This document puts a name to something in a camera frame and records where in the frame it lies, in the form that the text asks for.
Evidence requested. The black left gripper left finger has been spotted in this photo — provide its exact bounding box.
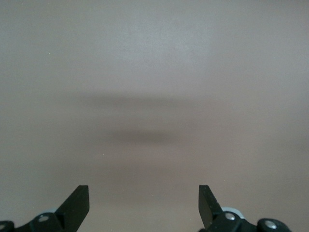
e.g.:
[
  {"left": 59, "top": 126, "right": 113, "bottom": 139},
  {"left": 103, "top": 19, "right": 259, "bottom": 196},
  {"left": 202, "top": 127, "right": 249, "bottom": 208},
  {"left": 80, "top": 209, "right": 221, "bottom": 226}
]
[{"left": 0, "top": 185, "right": 90, "bottom": 232}]

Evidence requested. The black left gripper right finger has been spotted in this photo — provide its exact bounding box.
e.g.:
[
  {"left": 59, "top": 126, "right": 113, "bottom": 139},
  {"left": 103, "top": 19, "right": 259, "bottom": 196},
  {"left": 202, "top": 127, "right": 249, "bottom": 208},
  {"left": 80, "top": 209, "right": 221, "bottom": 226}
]
[{"left": 198, "top": 185, "right": 290, "bottom": 232}]

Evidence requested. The brown table cover cloth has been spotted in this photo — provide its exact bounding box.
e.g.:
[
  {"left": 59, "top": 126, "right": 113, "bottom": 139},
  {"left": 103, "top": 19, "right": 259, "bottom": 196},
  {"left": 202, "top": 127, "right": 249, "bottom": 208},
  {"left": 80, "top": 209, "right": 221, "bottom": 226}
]
[{"left": 0, "top": 0, "right": 309, "bottom": 232}]

